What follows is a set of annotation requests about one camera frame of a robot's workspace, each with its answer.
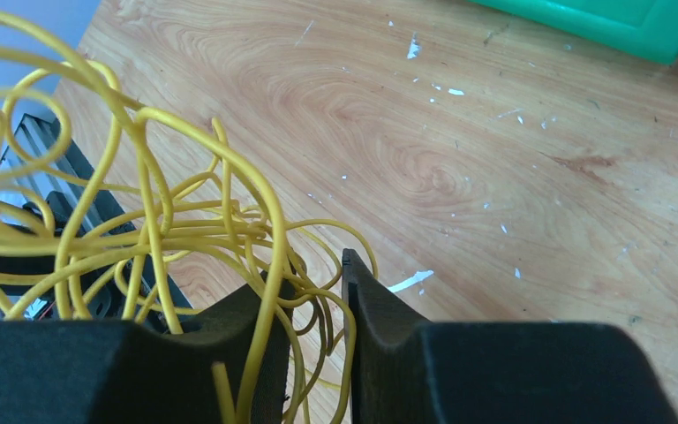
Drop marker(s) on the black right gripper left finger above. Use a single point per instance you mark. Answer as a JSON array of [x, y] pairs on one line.
[[114, 371]]

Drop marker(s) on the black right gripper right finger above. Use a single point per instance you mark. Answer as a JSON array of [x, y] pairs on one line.
[[408, 369]]

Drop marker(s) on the green storage bin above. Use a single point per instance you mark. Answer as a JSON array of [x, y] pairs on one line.
[[642, 28]]

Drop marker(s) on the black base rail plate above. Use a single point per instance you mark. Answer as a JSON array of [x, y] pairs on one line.
[[36, 135]]

